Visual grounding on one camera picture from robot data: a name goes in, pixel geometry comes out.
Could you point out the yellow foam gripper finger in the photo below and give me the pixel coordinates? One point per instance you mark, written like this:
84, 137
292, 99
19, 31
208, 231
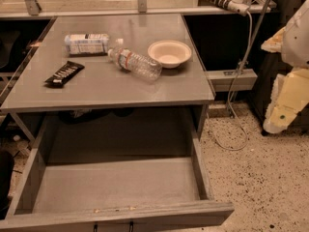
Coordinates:
289, 95

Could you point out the clear plastic water bottle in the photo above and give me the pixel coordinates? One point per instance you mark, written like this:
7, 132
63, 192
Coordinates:
141, 66

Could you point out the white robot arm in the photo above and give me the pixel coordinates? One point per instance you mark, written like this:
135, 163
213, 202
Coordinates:
292, 41

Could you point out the white labelled plastic bottle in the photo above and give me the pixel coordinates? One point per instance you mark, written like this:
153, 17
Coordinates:
87, 44

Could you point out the grey open top drawer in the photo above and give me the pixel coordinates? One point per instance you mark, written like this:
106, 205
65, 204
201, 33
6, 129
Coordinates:
141, 173

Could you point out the grey power strip box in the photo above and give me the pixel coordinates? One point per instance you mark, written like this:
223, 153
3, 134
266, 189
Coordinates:
225, 80

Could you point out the white paper bowl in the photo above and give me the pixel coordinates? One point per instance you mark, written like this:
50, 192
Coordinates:
169, 53

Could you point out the grey metal cabinet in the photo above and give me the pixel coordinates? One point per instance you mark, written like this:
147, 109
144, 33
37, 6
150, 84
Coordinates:
101, 84

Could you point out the black snack bar wrapper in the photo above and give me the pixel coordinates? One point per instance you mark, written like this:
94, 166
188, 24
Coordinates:
64, 74

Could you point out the grey back shelf rail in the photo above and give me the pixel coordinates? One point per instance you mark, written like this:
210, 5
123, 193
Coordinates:
128, 4

